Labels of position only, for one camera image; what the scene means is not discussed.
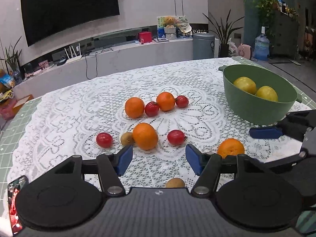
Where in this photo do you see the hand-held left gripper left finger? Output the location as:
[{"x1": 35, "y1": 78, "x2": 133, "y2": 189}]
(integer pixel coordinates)
[{"x1": 53, "y1": 145, "x2": 134, "y2": 197}]

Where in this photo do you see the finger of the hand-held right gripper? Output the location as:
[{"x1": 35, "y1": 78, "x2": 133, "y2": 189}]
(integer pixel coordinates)
[
  {"x1": 268, "y1": 150, "x2": 316, "y2": 175},
  {"x1": 249, "y1": 110, "x2": 316, "y2": 143}
]

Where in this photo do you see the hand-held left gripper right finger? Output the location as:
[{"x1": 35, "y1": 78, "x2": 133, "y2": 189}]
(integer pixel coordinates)
[{"x1": 185, "y1": 144, "x2": 266, "y2": 197}]

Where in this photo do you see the green plastic bowl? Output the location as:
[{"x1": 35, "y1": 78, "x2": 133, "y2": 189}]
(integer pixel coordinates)
[{"x1": 218, "y1": 64, "x2": 303, "y2": 125}]

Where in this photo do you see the red tomato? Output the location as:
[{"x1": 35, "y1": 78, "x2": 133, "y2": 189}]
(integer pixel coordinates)
[
  {"x1": 175, "y1": 95, "x2": 189, "y2": 108},
  {"x1": 144, "y1": 101, "x2": 160, "y2": 117},
  {"x1": 167, "y1": 130, "x2": 186, "y2": 146},
  {"x1": 96, "y1": 132, "x2": 113, "y2": 149}
]

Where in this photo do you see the orange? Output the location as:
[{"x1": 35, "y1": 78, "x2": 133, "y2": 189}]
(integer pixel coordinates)
[
  {"x1": 217, "y1": 138, "x2": 245, "y2": 159},
  {"x1": 156, "y1": 92, "x2": 176, "y2": 111},
  {"x1": 132, "y1": 123, "x2": 159, "y2": 150},
  {"x1": 125, "y1": 97, "x2": 145, "y2": 119}
]

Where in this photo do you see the brown kiwi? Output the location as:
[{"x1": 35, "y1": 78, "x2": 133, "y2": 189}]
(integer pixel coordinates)
[
  {"x1": 120, "y1": 132, "x2": 135, "y2": 146},
  {"x1": 165, "y1": 178, "x2": 185, "y2": 188}
]

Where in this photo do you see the yellow citrus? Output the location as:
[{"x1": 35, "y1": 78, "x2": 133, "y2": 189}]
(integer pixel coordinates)
[
  {"x1": 233, "y1": 77, "x2": 257, "y2": 95},
  {"x1": 255, "y1": 86, "x2": 278, "y2": 102}
]

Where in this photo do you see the person's striped teal clothing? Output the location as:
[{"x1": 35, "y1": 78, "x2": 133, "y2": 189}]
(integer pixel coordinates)
[{"x1": 295, "y1": 209, "x2": 316, "y2": 236}]

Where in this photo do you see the white lace tablecloth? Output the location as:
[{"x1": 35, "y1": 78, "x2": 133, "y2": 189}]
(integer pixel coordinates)
[{"x1": 7, "y1": 57, "x2": 313, "y2": 190}]

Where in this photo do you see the blue water jug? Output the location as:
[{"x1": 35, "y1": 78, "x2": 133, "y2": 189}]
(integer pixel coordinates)
[{"x1": 254, "y1": 26, "x2": 270, "y2": 61}]

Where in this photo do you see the white plastic bag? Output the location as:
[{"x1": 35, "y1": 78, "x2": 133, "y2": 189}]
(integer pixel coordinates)
[{"x1": 228, "y1": 41, "x2": 239, "y2": 57}]

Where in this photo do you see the white marble media console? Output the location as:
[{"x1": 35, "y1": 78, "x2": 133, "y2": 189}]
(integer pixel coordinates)
[{"x1": 11, "y1": 36, "x2": 194, "y2": 93}]

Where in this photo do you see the dark cabinet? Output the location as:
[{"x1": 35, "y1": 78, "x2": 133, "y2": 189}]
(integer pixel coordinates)
[{"x1": 272, "y1": 10, "x2": 299, "y2": 57}]

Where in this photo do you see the grey trash bin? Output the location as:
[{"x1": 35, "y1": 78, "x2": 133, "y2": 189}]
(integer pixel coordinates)
[{"x1": 193, "y1": 32, "x2": 216, "y2": 60}]

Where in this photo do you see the long-leaved potted plant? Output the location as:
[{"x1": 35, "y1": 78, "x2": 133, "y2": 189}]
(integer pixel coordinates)
[{"x1": 202, "y1": 9, "x2": 245, "y2": 58}]

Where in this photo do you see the white router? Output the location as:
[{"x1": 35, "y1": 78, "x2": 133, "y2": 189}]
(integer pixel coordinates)
[{"x1": 65, "y1": 43, "x2": 82, "y2": 64}]

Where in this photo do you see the orange flat box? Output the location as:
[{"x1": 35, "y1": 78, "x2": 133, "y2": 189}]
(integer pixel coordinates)
[{"x1": 12, "y1": 94, "x2": 34, "y2": 115}]

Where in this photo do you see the black smartphone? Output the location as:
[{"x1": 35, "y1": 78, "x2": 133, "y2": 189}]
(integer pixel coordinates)
[{"x1": 7, "y1": 175, "x2": 29, "y2": 235}]

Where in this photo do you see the red box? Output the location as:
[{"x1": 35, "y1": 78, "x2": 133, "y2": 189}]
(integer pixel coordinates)
[{"x1": 138, "y1": 32, "x2": 152, "y2": 44}]

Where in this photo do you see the leafy trailing plant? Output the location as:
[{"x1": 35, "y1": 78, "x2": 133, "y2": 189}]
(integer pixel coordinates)
[{"x1": 253, "y1": 0, "x2": 279, "y2": 40}]

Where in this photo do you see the pink storage box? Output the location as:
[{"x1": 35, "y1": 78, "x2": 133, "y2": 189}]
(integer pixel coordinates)
[{"x1": 0, "y1": 99, "x2": 18, "y2": 120}]

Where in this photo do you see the white sun hat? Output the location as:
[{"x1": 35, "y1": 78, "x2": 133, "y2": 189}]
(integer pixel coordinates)
[{"x1": 179, "y1": 24, "x2": 192, "y2": 36}]

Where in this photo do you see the floral picture card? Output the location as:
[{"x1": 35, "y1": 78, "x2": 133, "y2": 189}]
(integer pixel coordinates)
[{"x1": 157, "y1": 15, "x2": 189, "y2": 29}]

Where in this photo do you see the brown teddy bear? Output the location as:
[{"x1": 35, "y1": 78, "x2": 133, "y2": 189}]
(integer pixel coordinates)
[{"x1": 162, "y1": 16, "x2": 176, "y2": 28}]

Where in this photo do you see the blue snack bag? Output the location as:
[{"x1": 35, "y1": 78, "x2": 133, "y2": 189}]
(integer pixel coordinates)
[{"x1": 0, "y1": 75, "x2": 16, "y2": 89}]

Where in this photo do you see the plant in glass vase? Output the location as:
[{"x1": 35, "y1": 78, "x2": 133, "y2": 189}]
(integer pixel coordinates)
[{"x1": 0, "y1": 37, "x2": 23, "y2": 84}]

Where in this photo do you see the black flat television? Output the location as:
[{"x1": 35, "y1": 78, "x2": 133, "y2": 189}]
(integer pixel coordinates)
[{"x1": 20, "y1": 0, "x2": 120, "y2": 47}]

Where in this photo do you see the black cable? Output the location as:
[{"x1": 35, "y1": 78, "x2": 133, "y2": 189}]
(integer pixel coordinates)
[{"x1": 85, "y1": 47, "x2": 114, "y2": 80}]

